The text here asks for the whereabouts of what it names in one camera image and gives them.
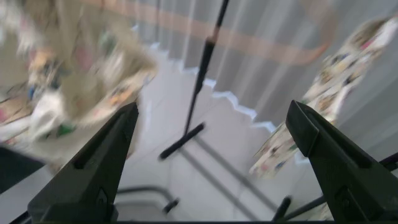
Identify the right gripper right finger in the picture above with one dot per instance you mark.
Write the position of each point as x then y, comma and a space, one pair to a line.
357, 193

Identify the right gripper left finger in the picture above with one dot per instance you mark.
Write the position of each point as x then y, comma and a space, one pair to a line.
90, 186

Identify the cream printed garment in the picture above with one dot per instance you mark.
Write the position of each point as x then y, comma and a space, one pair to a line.
77, 77

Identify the cream printed shirt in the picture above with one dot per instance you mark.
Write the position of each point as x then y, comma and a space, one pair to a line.
335, 77

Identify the pink clothes hanger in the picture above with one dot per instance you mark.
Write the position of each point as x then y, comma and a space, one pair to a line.
248, 43

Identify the black clothes rack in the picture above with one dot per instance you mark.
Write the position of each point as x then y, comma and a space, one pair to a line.
203, 62

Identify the white curtain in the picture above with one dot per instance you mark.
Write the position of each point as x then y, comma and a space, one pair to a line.
273, 84

